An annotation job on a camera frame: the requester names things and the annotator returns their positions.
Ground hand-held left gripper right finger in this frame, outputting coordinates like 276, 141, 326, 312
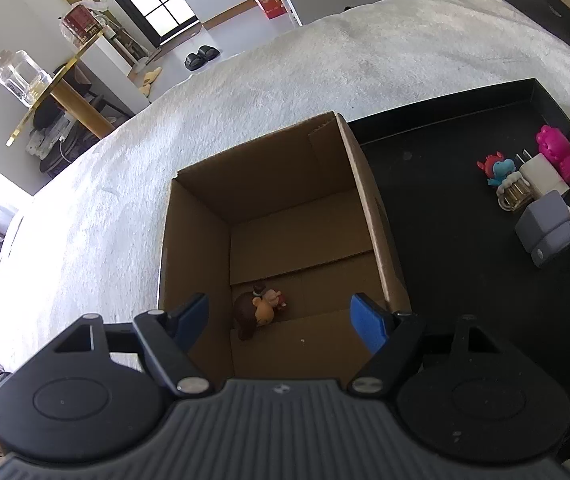
349, 292, 504, 396

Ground red box in plastic bag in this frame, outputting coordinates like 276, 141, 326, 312
60, 2, 108, 49

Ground miniature beer mug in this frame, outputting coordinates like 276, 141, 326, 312
496, 172, 536, 214

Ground blue and red dragon figurine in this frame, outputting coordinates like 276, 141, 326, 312
477, 154, 518, 190

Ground pink bear figurine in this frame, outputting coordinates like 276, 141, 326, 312
536, 125, 570, 189

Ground round gold-rimmed table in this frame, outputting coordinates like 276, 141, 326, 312
6, 30, 134, 149

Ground dark cushions under table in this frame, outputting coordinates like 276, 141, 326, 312
32, 94, 132, 177

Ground brown-haired doll figurine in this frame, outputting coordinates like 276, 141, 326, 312
232, 284, 288, 342

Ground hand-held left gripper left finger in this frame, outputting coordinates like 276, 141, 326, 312
52, 292, 216, 397

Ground white wall charger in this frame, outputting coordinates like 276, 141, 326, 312
515, 149, 570, 200

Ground black tray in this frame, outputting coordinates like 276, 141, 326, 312
347, 78, 570, 463

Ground black framed glass door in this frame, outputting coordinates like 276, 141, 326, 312
94, 0, 202, 47

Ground grey miniature sofa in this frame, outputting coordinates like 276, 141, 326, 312
515, 192, 570, 267

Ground brown cardboard box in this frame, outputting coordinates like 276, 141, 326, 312
157, 111, 413, 380

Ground clear glass jar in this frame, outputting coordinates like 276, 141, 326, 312
0, 50, 54, 109

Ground low white cabinet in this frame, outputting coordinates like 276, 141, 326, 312
84, 34, 136, 92

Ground white power strip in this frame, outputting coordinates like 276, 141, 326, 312
27, 114, 74, 157

